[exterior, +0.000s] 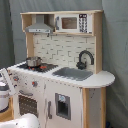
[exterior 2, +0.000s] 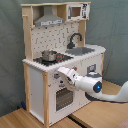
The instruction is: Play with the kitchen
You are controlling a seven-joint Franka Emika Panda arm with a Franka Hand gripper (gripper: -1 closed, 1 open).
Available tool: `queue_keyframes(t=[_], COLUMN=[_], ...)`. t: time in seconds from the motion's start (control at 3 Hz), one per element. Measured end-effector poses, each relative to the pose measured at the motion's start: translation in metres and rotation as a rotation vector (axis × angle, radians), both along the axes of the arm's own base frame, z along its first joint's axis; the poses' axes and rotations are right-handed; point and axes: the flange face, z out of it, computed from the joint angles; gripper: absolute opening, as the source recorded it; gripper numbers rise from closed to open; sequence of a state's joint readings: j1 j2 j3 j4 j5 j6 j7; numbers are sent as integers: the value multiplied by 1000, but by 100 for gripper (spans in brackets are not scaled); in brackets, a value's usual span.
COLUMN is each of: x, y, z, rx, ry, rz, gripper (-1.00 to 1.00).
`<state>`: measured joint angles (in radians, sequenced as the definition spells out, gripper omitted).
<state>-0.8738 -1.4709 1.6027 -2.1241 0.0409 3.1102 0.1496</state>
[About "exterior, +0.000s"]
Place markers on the grey range hood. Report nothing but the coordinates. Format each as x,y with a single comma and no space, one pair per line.
39,26

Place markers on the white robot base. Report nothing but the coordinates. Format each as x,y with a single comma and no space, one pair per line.
25,121

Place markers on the right red stove knob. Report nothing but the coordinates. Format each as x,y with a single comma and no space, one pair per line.
34,83

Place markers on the black toy faucet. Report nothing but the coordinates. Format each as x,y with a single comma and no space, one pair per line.
82,63

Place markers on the small metal pot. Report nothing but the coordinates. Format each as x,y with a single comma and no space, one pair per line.
33,61

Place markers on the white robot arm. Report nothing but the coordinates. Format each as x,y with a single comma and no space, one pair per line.
4,102

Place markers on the white oven door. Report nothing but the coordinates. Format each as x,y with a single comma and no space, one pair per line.
29,101

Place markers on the left red stove knob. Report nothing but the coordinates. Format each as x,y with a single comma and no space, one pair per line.
15,78

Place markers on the white fridge door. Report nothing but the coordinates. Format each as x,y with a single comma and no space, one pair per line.
64,105

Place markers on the black toy stovetop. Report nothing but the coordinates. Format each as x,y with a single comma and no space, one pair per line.
44,67

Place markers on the grey toy sink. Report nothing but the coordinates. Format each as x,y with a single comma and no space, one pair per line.
72,73

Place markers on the red stove knob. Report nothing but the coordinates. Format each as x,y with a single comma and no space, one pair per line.
15,78
34,83

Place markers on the toy microwave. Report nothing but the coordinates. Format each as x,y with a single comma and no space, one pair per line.
73,23

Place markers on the wooden toy kitchen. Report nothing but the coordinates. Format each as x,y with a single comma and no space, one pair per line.
62,49

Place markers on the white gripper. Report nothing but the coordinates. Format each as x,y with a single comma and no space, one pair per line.
6,86

